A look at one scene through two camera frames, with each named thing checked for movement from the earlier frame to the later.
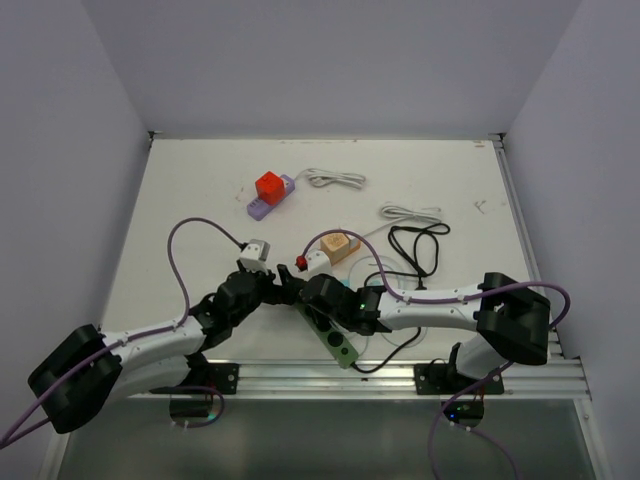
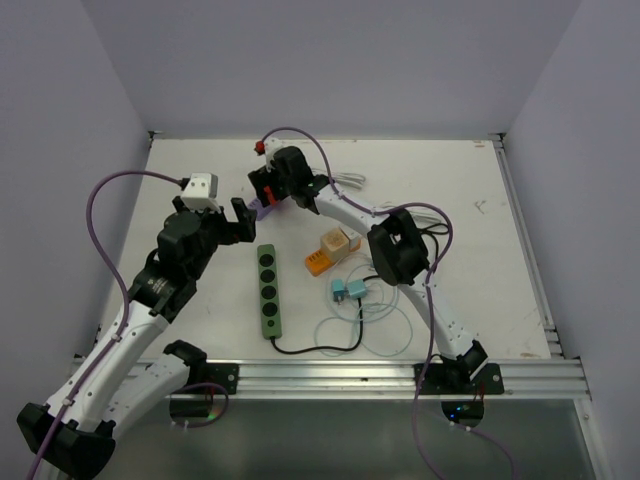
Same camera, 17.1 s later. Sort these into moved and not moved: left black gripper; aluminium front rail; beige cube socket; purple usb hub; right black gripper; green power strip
Moved: green power strip; left black gripper; right black gripper
Not moved: purple usb hub; aluminium front rail; beige cube socket
